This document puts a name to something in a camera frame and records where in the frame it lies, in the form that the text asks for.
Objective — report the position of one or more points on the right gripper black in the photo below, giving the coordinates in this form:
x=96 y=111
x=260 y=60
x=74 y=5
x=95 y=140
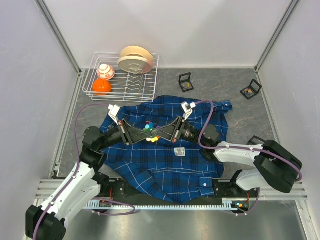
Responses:
x=168 y=131

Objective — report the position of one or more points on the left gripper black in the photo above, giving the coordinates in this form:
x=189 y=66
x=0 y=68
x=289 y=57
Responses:
x=130 y=131

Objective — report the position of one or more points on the blue plaid shirt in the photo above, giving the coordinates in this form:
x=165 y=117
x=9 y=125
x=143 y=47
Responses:
x=153 y=168

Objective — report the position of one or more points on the round orange picture brooch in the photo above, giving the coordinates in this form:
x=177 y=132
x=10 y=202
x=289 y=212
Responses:
x=186 y=85

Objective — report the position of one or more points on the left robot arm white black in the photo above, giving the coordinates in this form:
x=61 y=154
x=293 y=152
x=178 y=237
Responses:
x=50 y=220

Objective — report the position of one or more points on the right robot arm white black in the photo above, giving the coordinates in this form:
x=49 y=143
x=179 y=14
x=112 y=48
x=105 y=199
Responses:
x=271 y=164

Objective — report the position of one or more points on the white shirt label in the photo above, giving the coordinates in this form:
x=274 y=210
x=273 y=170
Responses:
x=180 y=151

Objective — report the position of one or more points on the black display box centre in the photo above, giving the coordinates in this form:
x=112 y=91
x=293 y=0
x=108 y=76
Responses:
x=185 y=78

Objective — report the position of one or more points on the black display box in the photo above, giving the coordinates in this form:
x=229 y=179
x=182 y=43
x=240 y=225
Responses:
x=185 y=78
x=255 y=140
x=255 y=86

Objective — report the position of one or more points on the white orange patterned bowl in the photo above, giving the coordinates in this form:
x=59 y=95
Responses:
x=106 y=72

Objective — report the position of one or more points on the beige plate front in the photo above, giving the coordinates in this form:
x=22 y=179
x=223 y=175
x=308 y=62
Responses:
x=135 y=64

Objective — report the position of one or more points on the beige plate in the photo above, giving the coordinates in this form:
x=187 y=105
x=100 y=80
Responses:
x=135 y=64
x=136 y=51

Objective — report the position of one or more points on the black display box near right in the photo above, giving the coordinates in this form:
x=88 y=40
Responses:
x=255 y=140

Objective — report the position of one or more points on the beige plate rear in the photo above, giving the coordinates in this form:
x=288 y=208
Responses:
x=136 y=51

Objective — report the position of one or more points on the black display box far right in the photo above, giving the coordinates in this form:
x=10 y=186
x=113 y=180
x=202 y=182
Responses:
x=255 y=86

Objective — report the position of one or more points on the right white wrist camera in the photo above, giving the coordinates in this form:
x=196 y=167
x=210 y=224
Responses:
x=187 y=109

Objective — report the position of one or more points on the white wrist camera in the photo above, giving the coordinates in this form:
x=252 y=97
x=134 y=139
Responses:
x=187 y=109
x=113 y=112

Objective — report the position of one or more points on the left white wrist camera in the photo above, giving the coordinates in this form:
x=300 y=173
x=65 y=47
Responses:
x=113 y=112

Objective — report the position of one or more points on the white wire dish rack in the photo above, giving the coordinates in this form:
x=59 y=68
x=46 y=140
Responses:
x=125 y=86

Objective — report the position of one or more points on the grey slotted cable duct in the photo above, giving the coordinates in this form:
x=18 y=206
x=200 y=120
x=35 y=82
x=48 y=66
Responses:
x=206 y=203

